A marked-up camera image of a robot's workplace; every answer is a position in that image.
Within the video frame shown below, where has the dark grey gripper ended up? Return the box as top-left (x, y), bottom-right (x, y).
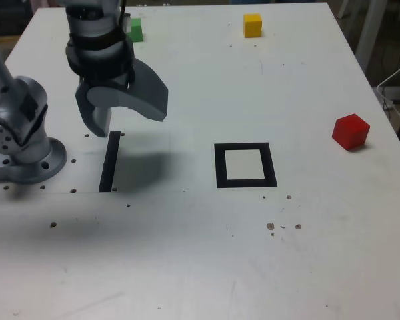
top-left (75, 57), bottom-right (169, 139)

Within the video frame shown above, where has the green cube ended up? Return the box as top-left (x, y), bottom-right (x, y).
top-left (126, 18), bottom-right (145, 43)

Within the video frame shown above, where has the yellow cube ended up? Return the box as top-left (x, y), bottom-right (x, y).
top-left (243, 13), bottom-right (263, 39)

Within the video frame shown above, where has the red cube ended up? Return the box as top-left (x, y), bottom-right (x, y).
top-left (331, 113), bottom-right (371, 152)

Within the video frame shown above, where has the black tape square outline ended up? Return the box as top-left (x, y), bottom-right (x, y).
top-left (213, 142), bottom-right (278, 189)

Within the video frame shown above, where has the black tape strip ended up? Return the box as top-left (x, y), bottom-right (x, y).
top-left (98, 131), bottom-right (122, 193)

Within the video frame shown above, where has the white metal frame leg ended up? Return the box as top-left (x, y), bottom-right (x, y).
top-left (355, 0), bottom-right (386, 74)

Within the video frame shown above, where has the white background cable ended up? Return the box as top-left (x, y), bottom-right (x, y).
top-left (376, 55), bottom-right (400, 126)

